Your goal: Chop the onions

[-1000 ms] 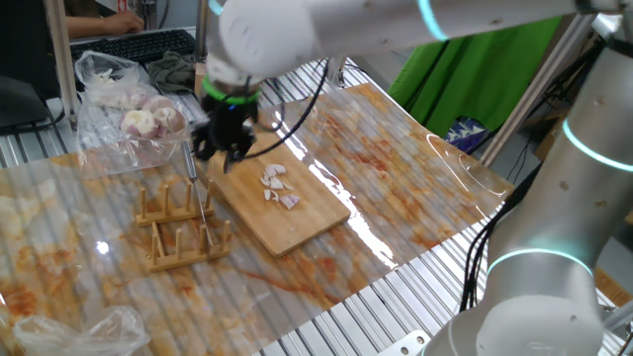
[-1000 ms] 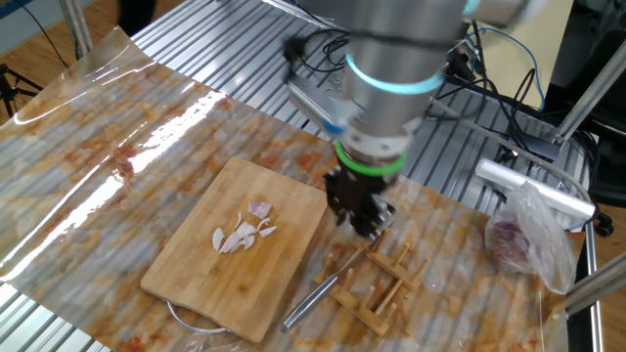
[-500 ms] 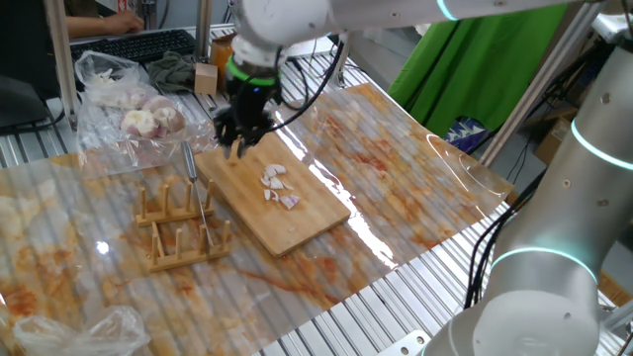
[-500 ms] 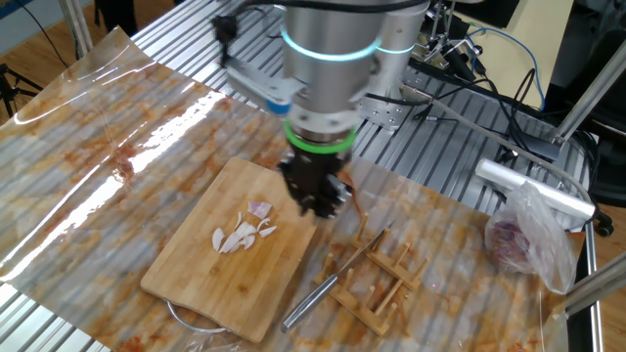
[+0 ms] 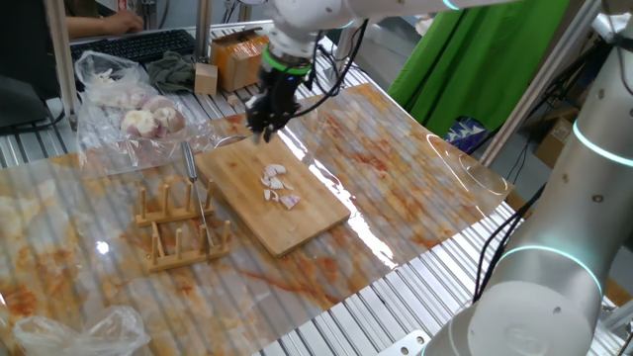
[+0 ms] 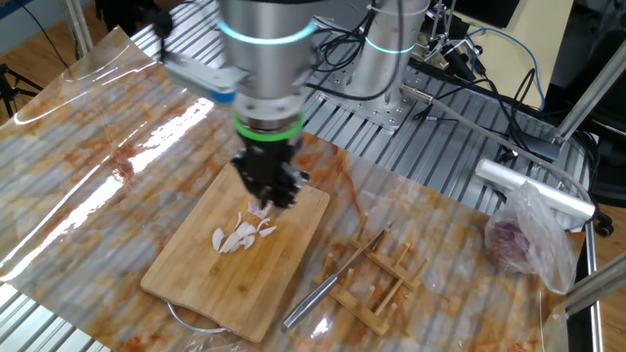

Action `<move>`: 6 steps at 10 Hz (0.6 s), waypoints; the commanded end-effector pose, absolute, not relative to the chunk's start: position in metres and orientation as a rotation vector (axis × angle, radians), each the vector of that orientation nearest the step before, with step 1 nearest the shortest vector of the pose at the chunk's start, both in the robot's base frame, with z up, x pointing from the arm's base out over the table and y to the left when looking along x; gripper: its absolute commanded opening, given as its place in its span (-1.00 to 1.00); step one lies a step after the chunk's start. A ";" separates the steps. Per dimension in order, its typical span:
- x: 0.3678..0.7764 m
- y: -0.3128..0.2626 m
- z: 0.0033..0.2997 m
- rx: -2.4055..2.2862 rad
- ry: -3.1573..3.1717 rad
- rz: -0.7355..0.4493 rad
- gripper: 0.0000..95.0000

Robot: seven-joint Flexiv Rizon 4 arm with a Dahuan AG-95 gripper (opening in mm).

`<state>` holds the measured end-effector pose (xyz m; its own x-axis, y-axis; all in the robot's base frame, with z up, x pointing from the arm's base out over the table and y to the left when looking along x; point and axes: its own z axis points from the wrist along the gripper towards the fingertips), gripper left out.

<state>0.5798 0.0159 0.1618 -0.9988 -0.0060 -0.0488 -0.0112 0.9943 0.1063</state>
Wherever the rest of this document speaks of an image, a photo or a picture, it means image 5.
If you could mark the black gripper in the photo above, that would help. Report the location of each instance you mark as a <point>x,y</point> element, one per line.
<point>282,94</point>

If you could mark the steel kitchen knife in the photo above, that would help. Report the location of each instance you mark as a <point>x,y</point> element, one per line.
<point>189,160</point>

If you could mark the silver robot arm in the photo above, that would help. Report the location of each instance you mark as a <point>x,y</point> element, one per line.
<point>544,296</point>

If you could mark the person bare forearm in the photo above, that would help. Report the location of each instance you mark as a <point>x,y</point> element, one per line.
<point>86,27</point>

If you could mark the person bare hand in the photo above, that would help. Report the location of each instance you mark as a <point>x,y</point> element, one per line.
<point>126,22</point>

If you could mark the tiny wooden block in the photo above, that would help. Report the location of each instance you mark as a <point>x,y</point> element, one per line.
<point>234,100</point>

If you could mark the large white onion piece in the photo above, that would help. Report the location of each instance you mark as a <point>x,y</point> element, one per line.
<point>274,170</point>

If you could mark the small white onion wedge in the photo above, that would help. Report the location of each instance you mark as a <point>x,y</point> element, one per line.
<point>266,195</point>
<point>265,182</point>

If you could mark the white onion slice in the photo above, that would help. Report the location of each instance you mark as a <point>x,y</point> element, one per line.
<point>276,183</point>

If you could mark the thin white onion sliver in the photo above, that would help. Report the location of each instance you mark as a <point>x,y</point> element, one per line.
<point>288,186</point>

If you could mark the taped cardboard box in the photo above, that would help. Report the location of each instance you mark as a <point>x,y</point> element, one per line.
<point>237,62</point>

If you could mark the curved white onion sliver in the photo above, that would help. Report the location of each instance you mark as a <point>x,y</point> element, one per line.
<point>275,196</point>

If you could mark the small cardboard box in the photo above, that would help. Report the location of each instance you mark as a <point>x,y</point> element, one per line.
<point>206,79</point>

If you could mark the peeled white purple onion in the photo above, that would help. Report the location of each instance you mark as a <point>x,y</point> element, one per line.
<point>141,123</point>
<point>170,118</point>
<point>137,98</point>
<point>158,103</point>

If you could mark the bamboo cutting board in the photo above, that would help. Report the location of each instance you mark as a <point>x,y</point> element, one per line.
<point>297,222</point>

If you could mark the grey green cloth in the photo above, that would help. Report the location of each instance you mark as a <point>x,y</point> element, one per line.
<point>170,71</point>

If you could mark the black keyboard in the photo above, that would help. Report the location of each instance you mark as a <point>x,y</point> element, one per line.
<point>133,47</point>

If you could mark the wooden peg rack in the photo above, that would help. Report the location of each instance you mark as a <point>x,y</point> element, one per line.
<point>188,259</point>

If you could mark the grey metal stand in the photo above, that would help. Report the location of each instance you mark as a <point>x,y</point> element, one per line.
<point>148,15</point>

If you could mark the crumpled clear plastic bag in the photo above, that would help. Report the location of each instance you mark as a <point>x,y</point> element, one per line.
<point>79,336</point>
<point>94,74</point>

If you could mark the blue white patterned bag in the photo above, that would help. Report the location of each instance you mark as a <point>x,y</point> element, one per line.
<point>462,133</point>

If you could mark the person torso dark shirt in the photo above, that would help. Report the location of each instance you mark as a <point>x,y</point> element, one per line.
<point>81,7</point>

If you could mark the marble pattern plastic sheet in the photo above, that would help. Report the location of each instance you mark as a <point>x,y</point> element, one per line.
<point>74,237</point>

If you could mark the dark grey chair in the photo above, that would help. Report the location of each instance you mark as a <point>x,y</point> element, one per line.
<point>22,104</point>

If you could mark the labelled cardboard box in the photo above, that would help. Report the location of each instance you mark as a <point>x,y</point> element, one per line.
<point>556,143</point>

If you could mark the black tripod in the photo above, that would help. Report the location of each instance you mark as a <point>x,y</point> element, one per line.
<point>569,79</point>

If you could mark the silver metal clamp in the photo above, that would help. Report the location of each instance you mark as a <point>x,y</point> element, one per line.
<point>610,25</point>

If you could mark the aluminium frame post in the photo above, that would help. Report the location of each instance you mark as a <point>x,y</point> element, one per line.
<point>536,96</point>
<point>204,29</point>
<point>62,59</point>

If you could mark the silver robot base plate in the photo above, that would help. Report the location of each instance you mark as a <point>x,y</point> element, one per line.
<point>405,346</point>

